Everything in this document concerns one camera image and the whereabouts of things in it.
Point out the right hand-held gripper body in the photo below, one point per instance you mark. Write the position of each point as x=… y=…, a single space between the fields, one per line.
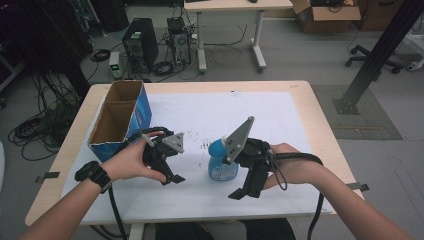
x=255 y=153

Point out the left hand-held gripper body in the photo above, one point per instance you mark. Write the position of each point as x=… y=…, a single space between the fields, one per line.
x=159 y=150

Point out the blue plastic bottle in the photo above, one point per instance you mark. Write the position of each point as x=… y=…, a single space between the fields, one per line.
x=216 y=166

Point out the person's left hand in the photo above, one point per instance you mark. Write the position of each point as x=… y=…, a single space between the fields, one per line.
x=128 y=161

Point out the person's right hand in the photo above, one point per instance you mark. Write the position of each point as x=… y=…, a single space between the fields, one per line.
x=296 y=166

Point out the person's dark trousers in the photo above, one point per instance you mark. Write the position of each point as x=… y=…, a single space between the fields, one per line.
x=266 y=230

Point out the blue cardboard box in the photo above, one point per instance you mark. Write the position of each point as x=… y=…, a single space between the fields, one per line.
x=115 y=121

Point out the white paper mat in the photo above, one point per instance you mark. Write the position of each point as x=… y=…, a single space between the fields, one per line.
x=206 y=110

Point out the black wrist watch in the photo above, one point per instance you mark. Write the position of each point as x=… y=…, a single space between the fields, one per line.
x=95 y=175

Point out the small white power unit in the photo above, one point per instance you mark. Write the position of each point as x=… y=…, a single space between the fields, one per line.
x=114 y=65

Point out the grey tape strip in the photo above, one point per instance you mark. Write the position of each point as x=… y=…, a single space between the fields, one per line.
x=358 y=187
x=48 y=176

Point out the black computer tower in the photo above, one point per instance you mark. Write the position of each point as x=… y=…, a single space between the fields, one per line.
x=141 y=43

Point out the small open computer case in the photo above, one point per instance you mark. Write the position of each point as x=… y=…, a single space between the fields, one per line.
x=180 y=43

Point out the grey floor mat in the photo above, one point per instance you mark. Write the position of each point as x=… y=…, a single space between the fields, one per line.
x=366 y=116

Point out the black office chair base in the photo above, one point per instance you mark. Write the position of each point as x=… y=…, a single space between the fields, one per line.
x=366 y=58

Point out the white desk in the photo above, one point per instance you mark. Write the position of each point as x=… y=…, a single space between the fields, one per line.
x=233 y=5

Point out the brown cardboard box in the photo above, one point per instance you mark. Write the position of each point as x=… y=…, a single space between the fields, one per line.
x=328 y=18

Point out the black metal stand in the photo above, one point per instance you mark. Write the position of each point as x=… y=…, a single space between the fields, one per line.
x=380 y=53

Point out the black curtain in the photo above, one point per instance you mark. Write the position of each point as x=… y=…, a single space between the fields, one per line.
x=43 y=36

